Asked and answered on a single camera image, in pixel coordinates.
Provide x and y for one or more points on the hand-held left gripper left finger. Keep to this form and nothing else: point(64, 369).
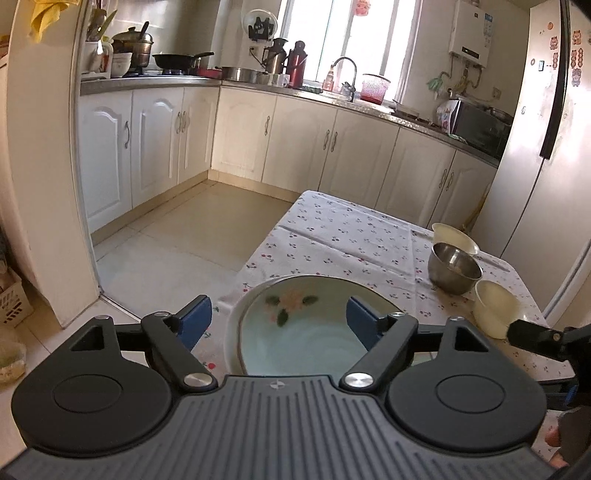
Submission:
point(194, 323)

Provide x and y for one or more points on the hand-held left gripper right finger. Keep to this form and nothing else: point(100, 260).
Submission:
point(364, 323)

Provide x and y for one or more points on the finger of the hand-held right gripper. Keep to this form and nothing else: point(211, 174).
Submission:
point(571, 397)
point(535, 339)

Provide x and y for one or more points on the large flared cream bowl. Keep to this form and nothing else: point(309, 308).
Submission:
point(496, 309)

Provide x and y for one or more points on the green floral plate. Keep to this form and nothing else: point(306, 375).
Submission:
point(300, 332)

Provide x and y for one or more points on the stainless steel bowl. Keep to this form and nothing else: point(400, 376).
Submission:
point(455, 272)

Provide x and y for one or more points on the small cream bowl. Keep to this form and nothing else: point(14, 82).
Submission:
point(455, 235)

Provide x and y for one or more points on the stacked white bowls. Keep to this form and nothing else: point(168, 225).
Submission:
point(121, 64)

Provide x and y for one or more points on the person's right hand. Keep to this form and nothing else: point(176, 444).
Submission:
point(557, 443)

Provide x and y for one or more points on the cherry print tablecloth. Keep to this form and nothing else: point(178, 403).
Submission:
point(351, 235)

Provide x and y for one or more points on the silver refrigerator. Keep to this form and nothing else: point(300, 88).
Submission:
point(545, 161)

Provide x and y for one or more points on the white plastic crate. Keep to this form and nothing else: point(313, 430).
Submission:
point(14, 304)

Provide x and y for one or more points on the clear plastic bag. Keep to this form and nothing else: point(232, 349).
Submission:
point(10, 360)

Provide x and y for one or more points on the cream kitchen cabinets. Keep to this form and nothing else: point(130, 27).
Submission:
point(295, 134)

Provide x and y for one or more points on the black microwave oven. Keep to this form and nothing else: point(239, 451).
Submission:
point(480, 129)

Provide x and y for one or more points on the printed plastic bag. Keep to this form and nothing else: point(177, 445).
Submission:
point(445, 115)

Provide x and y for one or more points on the steel bowl on microwave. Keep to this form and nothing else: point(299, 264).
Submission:
point(501, 114)

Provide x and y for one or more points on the red plastic basket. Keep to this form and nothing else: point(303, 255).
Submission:
point(375, 88)

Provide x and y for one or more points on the chrome kitchen faucet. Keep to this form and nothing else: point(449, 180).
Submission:
point(353, 87)

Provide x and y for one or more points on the grey kitchen countertop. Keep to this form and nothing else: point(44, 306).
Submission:
point(286, 92)

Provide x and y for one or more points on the pink soap bottle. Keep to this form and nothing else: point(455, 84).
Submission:
point(328, 81)

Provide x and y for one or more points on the green rubber gloves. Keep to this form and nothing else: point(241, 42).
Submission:
point(435, 83)

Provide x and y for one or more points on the small red pan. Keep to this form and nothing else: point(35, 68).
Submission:
point(210, 73)

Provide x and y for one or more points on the steel basin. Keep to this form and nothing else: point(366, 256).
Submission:
point(240, 74)

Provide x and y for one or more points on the white mugs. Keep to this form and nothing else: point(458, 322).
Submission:
point(279, 81)

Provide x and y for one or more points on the black frying pan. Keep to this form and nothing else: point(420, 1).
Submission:
point(175, 61)

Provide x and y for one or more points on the red thermos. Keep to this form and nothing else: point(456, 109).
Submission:
point(297, 67)

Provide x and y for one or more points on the steel thermos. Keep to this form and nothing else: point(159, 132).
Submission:
point(276, 57)

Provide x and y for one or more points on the lidded steel pot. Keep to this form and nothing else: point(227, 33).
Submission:
point(133, 48)

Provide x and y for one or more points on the kitchen window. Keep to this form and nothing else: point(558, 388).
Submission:
point(364, 41)

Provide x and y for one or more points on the white utensil holder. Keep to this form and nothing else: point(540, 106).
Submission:
point(96, 55)

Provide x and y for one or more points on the cartoon fridge stickers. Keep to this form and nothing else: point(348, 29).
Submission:
point(576, 55)

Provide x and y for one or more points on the white water heater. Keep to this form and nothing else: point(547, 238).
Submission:
point(471, 30)

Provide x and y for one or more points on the yellow cloth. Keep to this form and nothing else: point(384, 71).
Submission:
point(48, 18)

